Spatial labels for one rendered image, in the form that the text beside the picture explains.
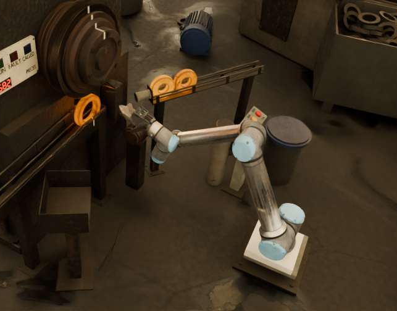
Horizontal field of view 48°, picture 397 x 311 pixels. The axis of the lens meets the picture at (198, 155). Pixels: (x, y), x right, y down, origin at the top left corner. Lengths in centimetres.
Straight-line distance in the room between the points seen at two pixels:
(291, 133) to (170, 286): 128
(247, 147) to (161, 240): 99
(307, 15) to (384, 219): 209
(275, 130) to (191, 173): 68
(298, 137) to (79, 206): 155
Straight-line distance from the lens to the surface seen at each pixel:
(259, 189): 224
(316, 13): 449
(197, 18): 452
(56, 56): 209
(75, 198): 223
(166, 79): 273
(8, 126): 223
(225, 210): 303
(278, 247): 239
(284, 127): 311
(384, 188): 366
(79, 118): 243
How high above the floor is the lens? 227
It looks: 42 degrees down
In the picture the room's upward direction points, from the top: 10 degrees clockwise
